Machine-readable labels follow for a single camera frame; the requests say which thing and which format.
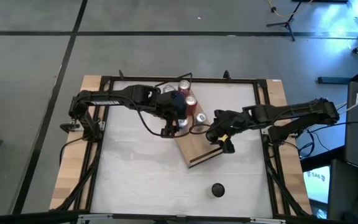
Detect white screen with lettering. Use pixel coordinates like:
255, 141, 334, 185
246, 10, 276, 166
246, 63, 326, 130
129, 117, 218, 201
303, 166, 331, 205

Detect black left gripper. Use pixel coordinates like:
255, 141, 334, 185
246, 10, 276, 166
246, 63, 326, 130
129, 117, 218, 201
154, 91, 188, 139

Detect red Coke Zero can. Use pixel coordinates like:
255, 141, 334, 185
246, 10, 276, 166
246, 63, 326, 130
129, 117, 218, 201
185, 95, 198, 116

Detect yellow cable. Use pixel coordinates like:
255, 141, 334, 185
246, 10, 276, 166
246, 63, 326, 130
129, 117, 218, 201
267, 0, 315, 19

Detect tangled blue black cables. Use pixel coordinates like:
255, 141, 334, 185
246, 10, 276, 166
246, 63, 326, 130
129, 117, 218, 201
286, 119, 331, 160

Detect black table frame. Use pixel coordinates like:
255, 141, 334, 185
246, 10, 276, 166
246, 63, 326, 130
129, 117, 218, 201
50, 70, 313, 224

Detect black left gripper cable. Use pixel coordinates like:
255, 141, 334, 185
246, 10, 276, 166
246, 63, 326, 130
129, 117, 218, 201
137, 102, 195, 138

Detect wooden tray with wire rim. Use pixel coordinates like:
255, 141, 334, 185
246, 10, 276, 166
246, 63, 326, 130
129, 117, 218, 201
154, 72, 233, 169

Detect red Coca-Cola can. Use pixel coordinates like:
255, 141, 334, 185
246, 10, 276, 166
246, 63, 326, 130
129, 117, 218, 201
178, 80, 191, 97
162, 83, 177, 94

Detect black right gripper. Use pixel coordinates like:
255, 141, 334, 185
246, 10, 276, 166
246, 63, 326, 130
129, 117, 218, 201
205, 109, 248, 154

